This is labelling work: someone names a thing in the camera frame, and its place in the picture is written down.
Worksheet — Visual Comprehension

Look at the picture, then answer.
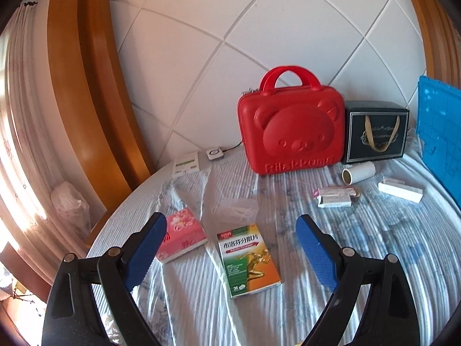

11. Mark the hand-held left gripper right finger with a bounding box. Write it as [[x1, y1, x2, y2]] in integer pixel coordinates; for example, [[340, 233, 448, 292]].
[[295, 214, 421, 346]]

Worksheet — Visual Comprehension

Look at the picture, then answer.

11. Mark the pink tissue pack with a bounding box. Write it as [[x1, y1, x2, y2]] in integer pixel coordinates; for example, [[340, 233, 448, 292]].
[[155, 208, 208, 264]]

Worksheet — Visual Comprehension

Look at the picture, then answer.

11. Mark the green orange medicine box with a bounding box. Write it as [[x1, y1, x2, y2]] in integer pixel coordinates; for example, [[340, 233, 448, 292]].
[[217, 223, 282, 299]]

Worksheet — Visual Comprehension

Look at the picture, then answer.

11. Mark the long white carton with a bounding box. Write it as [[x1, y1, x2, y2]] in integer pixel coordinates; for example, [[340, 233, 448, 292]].
[[378, 177, 424, 204]]

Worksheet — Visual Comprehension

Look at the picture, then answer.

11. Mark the clear plastic bag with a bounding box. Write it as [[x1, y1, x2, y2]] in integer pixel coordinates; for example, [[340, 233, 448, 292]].
[[50, 181, 91, 231]]

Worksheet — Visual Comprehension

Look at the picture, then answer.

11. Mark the clear plastic box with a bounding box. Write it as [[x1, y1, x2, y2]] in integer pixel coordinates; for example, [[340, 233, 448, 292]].
[[211, 198, 260, 224]]

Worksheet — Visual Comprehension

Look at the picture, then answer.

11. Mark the wooden headboard frame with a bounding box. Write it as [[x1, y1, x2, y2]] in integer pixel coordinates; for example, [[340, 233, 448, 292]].
[[47, 0, 461, 224]]

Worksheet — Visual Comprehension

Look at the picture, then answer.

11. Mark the white paper roll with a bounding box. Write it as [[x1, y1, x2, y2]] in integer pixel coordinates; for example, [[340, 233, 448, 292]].
[[341, 162, 376, 185]]

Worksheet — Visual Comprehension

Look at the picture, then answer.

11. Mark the white green control unit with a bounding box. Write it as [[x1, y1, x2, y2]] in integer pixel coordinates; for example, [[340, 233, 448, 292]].
[[172, 150, 201, 179]]

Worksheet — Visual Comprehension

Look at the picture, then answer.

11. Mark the long white pink-edged medicine box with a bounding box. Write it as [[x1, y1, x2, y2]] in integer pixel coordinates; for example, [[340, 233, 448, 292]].
[[313, 186, 361, 199]]

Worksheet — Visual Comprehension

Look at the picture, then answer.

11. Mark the dark gift box gold handle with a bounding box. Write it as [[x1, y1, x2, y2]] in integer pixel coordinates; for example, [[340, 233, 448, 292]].
[[340, 100, 410, 165]]

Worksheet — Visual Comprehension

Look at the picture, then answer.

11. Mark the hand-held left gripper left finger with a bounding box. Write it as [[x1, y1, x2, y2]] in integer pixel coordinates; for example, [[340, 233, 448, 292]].
[[41, 212, 168, 346]]

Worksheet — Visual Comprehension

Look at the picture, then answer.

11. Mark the white padded headboard panel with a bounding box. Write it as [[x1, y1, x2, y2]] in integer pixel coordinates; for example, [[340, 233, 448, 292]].
[[106, 0, 433, 174]]

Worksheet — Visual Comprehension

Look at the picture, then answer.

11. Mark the blue plastic crate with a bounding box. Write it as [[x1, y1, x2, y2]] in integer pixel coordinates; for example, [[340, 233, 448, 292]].
[[416, 76, 461, 211]]

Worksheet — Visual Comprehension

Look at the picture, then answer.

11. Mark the white red-ended medicine box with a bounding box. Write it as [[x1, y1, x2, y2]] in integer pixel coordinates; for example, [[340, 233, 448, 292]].
[[318, 193, 353, 208]]

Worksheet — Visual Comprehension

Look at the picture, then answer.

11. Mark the red bear-face carry case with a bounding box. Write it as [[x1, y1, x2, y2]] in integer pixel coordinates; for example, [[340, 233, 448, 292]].
[[237, 66, 345, 176]]

